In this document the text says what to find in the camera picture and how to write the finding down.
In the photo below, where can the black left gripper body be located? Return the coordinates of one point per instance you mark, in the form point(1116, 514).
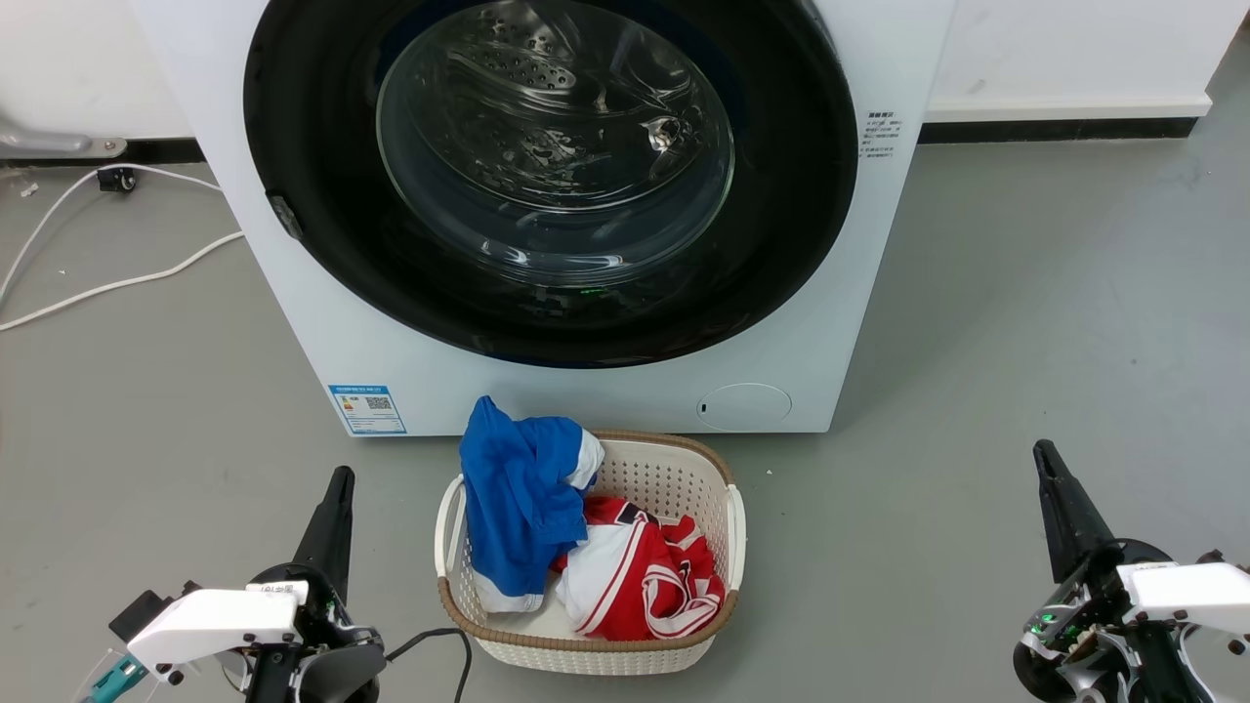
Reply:
point(337, 664)

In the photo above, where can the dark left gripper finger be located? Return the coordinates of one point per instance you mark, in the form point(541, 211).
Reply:
point(317, 537)
point(339, 547)

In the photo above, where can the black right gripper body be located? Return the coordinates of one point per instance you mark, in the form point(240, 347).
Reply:
point(1084, 644)

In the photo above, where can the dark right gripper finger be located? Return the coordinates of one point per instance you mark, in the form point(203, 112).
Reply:
point(1060, 527)
point(1086, 527)

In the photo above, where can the black round washer door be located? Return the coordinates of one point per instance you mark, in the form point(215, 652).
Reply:
point(312, 254)

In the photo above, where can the white front-load washing machine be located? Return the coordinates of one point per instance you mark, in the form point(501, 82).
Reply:
point(781, 361)

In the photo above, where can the blue energy label sticker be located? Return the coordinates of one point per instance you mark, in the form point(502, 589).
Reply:
point(368, 410)

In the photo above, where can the blue and white garment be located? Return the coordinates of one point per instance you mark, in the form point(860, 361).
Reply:
point(518, 498)

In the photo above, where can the red and white garment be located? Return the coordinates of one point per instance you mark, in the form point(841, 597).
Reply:
point(635, 586)

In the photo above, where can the white woven laundry basket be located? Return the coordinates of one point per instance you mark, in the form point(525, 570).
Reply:
point(664, 478)

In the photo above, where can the round white filter cover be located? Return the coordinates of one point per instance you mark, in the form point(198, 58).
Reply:
point(744, 406)

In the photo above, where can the small black plug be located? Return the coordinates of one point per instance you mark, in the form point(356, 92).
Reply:
point(116, 180)

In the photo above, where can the black text sticker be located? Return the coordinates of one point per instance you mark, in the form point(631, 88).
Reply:
point(881, 135)

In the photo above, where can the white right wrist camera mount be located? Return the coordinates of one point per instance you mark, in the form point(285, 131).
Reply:
point(1187, 591)

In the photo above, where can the grey metal bracket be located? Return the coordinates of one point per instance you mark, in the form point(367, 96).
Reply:
point(49, 143)

